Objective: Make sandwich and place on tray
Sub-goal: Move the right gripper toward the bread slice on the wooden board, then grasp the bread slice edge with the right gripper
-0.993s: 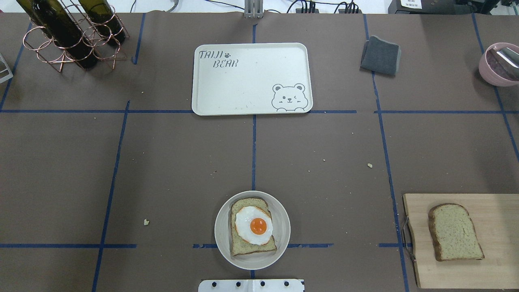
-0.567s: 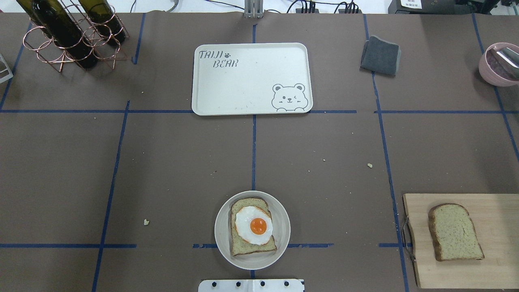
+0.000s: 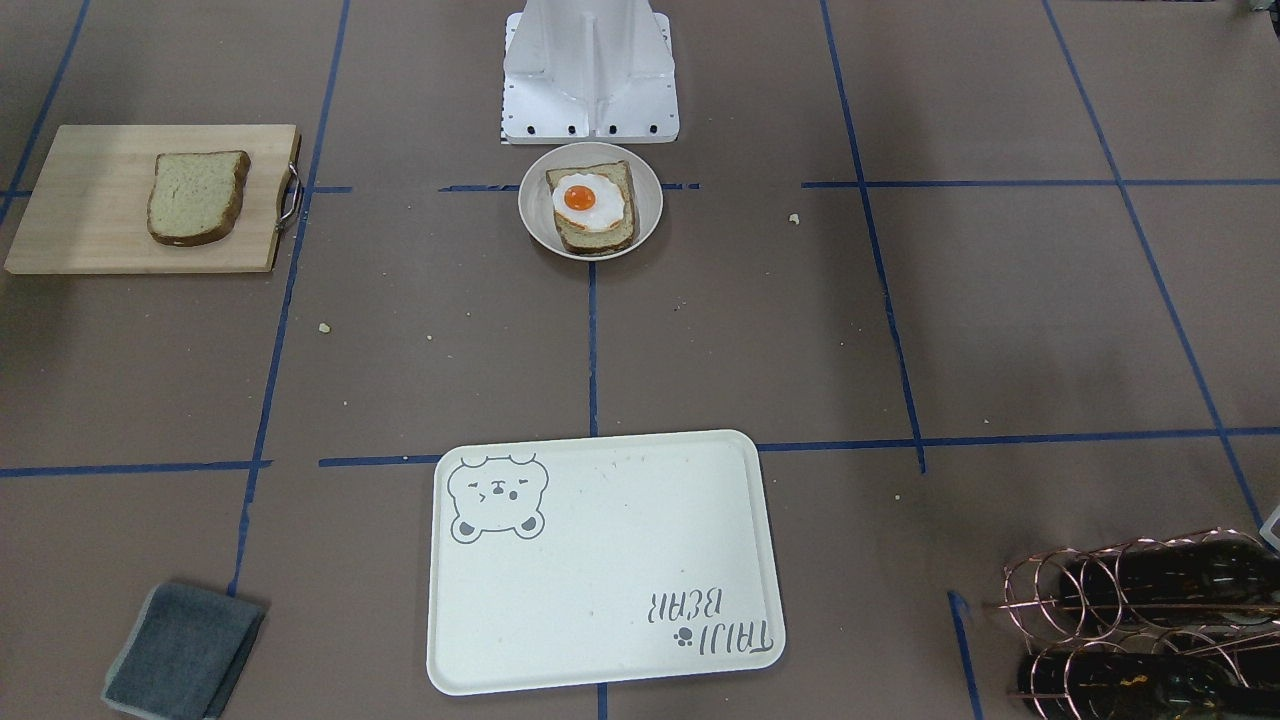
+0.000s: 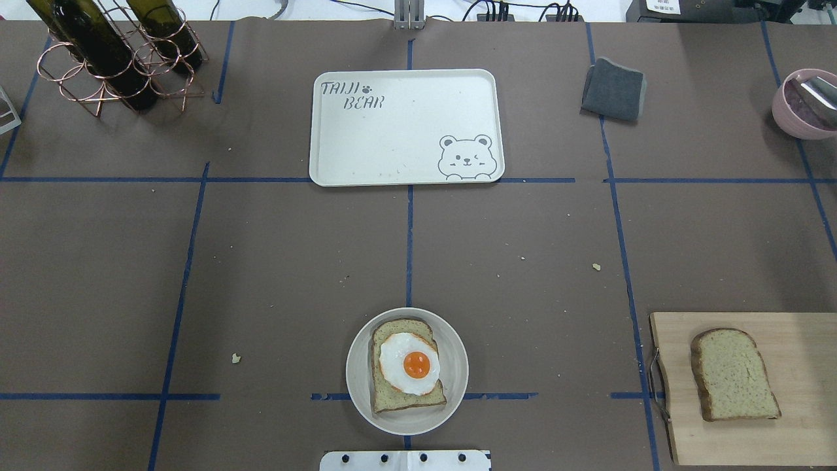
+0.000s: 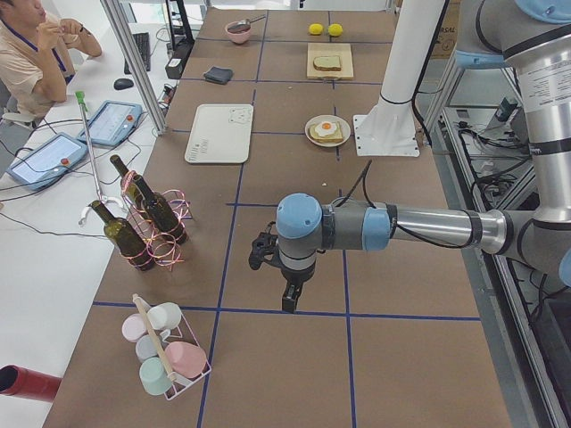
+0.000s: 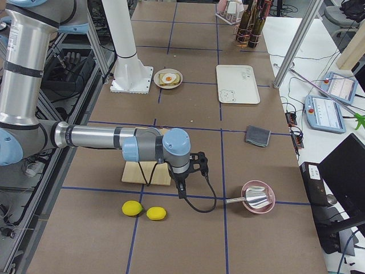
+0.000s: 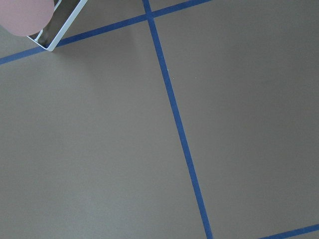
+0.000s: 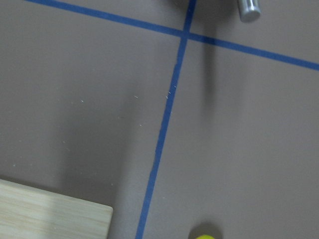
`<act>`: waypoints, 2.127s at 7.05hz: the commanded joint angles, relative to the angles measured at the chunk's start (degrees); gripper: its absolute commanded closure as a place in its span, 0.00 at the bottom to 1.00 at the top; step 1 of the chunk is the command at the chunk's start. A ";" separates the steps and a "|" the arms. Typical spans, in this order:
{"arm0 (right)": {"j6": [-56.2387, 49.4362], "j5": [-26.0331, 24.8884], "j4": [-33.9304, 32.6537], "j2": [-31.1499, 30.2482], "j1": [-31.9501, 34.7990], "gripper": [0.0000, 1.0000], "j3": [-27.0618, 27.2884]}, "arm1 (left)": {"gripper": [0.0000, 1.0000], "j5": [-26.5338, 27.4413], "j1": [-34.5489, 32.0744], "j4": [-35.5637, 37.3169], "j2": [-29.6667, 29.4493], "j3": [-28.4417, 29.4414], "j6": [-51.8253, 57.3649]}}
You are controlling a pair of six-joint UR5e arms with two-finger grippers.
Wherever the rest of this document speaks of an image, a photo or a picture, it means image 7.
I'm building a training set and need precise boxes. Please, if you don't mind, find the white wire dish rack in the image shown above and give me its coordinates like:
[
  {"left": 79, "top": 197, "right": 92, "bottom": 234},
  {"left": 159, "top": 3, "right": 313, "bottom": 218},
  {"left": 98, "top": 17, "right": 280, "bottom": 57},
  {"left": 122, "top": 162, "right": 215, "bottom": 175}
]
[{"left": 27, "top": 0, "right": 87, "bottom": 52}]

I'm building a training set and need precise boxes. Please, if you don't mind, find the pink plate in rack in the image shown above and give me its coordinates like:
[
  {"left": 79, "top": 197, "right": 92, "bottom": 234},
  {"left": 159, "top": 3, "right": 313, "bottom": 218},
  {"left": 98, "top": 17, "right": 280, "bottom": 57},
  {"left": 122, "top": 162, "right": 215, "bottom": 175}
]
[{"left": 0, "top": 0, "right": 54, "bottom": 36}]

